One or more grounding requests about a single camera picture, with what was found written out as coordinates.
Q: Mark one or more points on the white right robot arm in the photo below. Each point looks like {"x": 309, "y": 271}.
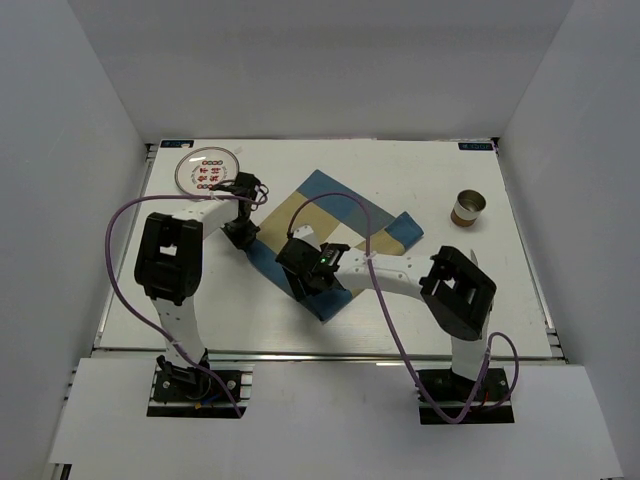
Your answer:
{"x": 457, "y": 292}

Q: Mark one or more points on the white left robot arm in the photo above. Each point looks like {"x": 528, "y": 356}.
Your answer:
{"x": 169, "y": 267}

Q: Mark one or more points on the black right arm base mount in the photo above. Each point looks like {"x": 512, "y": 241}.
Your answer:
{"x": 451, "y": 392}

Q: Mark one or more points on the white plate with red print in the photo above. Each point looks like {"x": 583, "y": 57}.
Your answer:
{"x": 199, "y": 171}

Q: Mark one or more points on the blue corner sticker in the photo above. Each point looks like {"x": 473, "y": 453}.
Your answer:
{"x": 180, "y": 144}
{"x": 475, "y": 146}

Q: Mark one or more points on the blue tan white cloth napkin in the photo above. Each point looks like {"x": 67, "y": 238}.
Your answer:
{"x": 337, "y": 214}

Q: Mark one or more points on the blue left corner sticker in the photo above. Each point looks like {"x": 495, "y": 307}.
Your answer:
{"x": 180, "y": 144}

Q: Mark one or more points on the brown metal cup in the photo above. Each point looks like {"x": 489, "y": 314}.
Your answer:
{"x": 468, "y": 206}

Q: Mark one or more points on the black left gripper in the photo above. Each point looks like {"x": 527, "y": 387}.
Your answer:
{"x": 244, "y": 240}

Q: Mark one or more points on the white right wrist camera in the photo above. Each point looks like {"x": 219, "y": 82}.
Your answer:
{"x": 306, "y": 233}

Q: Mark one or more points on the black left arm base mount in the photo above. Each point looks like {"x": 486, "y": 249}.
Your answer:
{"x": 170, "y": 398}

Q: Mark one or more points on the blue right corner sticker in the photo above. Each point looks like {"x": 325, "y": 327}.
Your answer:
{"x": 475, "y": 146}

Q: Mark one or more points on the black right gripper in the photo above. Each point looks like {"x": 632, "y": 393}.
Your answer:
{"x": 299, "y": 286}

